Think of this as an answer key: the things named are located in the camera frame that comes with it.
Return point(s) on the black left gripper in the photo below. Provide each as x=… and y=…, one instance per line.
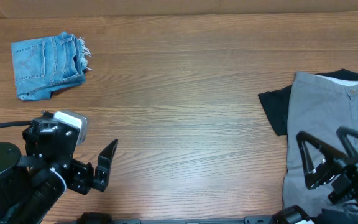
x=102, y=172

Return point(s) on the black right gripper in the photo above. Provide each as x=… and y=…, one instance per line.
x=330, y=168

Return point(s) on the light blue denim jeans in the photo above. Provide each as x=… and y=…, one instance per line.
x=48, y=64

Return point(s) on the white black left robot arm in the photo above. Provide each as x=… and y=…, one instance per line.
x=31, y=183

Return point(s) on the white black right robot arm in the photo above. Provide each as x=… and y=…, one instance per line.
x=324, y=164

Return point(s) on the grey garment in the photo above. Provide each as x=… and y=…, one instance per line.
x=318, y=105

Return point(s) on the black garment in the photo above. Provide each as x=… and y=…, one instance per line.
x=276, y=103

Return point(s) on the black table edge rail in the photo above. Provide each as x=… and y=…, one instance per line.
x=93, y=217

